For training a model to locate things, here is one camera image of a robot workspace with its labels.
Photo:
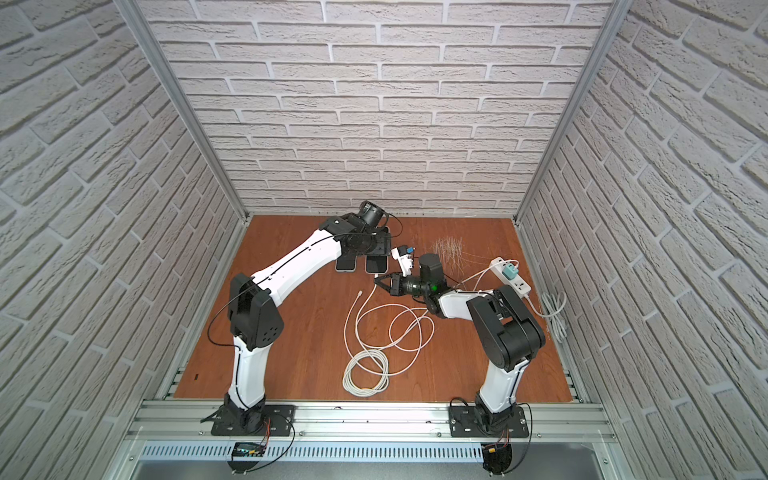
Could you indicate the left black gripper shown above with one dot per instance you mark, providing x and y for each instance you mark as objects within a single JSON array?
[{"x": 361, "y": 258}]

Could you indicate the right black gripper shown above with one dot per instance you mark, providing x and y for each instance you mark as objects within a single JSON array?
[{"x": 395, "y": 284}]

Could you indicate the black phone pink case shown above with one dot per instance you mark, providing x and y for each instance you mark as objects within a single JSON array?
[{"x": 376, "y": 265}]

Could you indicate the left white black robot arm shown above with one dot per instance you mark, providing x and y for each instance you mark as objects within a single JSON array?
[{"x": 253, "y": 308}]

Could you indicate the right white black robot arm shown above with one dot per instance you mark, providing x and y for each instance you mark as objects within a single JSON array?
[{"x": 510, "y": 335}]

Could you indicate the teal charger adapter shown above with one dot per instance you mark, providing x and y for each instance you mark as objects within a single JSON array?
[{"x": 509, "y": 270}]

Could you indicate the white power strip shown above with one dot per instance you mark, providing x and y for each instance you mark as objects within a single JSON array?
[{"x": 519, "y": 285}]

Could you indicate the right black round connector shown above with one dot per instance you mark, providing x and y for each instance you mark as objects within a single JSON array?
[{"x": 496, "y": 458}]

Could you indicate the left small circuit board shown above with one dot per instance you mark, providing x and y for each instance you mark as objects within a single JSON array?
[{"x": 248, "y": 450}]

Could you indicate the black phone mint frame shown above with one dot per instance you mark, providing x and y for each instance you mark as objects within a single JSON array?
[{"x": 346, "y": 263}]

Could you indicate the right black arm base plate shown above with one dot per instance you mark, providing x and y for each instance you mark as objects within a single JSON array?
[{"x": 476, "y": 421}]

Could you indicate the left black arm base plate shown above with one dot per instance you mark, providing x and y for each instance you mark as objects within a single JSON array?
[{"x": 273, "y": 419}]

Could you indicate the aluminium front rail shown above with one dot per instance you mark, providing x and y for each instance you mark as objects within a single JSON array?
[{"x": 380, "y": 421}]

